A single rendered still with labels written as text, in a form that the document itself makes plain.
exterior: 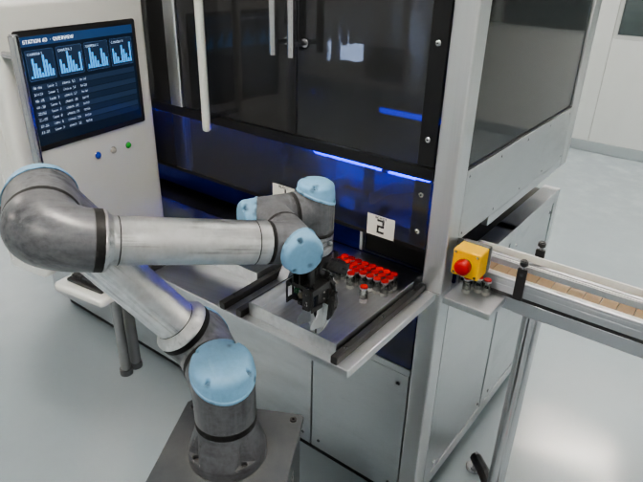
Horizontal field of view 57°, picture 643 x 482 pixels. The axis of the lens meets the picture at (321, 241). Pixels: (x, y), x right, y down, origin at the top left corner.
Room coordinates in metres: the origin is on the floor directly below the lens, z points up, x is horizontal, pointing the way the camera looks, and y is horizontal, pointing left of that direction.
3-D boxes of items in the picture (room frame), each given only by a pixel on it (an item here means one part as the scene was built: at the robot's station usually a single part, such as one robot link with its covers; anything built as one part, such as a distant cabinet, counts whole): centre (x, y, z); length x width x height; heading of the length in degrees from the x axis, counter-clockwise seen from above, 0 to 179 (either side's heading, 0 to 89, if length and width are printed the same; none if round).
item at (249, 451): (0.84, 0.17, 0.84); 0.15 x 0.15 x 0.10
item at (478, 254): (1.29, -0.37, 0.99); 0.08 x 0.07 x 0.07; 143
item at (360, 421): (2.31, 0.22, 0.44); 2.06 x 1.00 x 0.88; 53
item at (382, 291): (1.34, -0.10, 0.90); 0.18 x 0.02 x 0.05; 53
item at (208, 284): (1.39, 0.08, 0.87); 0.70 x 0.48 x 0.02; 53
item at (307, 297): (1.06, 0.02, 1.06); 0.09 x 0.08 x 0.12; 144
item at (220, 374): (0.85, 0.18, 0.96); 0.13 x 0.12 x 0.14; 26
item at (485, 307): (1.31, -0.41, 0.87); 0.14 x 0.13 x 0.02; 143
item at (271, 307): (1.25, -0.04, 0.90); 0.34 x 0.26 x 0.04; 143
